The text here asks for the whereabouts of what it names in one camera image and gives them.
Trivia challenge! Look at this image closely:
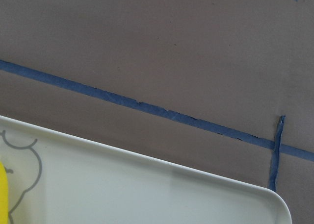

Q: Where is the white rectangular bear tray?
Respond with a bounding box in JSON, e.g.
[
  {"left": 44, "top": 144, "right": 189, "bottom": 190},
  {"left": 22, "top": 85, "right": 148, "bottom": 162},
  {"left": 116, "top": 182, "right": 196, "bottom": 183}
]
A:
[{"left": 0, "top": 117, "right": 292, "bottom": 224}]

